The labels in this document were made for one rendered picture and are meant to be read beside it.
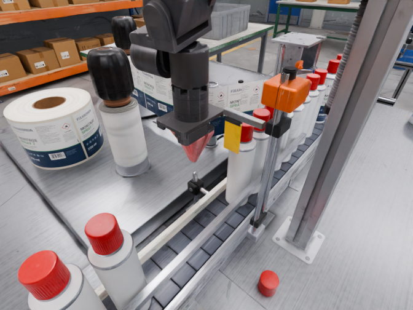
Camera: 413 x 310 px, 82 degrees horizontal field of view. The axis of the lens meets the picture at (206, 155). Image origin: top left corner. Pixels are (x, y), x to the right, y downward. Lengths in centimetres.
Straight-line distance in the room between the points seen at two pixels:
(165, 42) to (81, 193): 44
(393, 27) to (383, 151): 66
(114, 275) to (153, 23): 29
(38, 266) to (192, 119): 26
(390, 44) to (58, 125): 64
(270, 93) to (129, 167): 42
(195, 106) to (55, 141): 43
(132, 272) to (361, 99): 36
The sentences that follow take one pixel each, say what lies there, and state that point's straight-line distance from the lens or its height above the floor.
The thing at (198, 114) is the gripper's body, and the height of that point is 112.
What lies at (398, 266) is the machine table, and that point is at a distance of 65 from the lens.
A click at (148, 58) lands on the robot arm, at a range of 39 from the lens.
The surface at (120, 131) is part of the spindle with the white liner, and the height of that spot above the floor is 102.
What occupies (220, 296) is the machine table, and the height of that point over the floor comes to 83.
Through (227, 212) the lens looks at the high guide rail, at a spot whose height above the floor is 96.
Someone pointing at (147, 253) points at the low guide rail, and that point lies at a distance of 46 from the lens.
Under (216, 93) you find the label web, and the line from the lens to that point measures 63.
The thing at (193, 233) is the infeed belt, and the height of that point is 88.
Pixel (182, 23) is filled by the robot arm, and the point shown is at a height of 125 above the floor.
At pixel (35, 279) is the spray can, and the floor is 108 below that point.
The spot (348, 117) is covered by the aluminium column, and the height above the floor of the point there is 114.
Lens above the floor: 130
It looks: 38 degrees down
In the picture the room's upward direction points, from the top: straight up
